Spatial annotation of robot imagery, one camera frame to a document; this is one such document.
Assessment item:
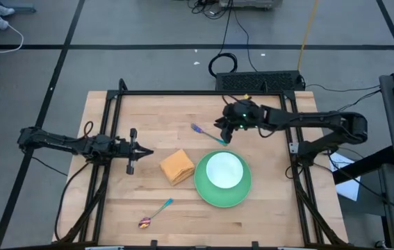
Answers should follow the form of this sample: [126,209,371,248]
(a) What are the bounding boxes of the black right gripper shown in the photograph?
[213,99,263,144]

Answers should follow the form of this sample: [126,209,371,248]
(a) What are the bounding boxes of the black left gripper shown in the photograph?
[113,128,154,175]

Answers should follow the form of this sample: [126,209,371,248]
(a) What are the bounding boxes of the iridescent fork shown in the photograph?
[190,123,228,147]

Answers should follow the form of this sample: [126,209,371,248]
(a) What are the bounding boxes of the white bowl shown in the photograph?
[206,151,245,190]

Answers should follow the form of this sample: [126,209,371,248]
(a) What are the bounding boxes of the iridescent spoon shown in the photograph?
[138,198,174,229]

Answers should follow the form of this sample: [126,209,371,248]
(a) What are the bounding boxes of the folded yellow cloth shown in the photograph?
[159,149,196,187]

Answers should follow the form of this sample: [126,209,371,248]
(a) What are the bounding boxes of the black computer case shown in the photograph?
[215,70,305,92]

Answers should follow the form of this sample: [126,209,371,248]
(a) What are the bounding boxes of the green plate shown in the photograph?
[193,149,252,208]

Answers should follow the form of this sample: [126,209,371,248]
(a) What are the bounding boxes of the white paper sheet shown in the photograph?
[328,152,361,201]

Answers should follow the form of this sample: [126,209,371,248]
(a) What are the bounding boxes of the grey equipment box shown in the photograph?
[219,0,283,10]

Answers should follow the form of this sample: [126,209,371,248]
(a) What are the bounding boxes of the black support beam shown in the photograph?
[331,145,394,185]

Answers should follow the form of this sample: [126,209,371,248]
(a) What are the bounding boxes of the black metal table frame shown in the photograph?
[57,78,349,250]

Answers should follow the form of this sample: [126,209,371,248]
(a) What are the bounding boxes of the coiled black cable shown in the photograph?
[208,0,238,78]

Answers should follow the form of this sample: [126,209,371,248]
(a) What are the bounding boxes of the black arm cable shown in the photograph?
[54,161,95,242]

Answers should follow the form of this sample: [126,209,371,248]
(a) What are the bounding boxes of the thin black cable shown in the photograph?
[304,83,381,94]

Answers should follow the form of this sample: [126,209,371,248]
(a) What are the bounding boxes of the yellow floor cable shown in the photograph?
[297,0,319,72]

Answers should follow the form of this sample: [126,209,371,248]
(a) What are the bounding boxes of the white cable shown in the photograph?
[0,0,24,54]

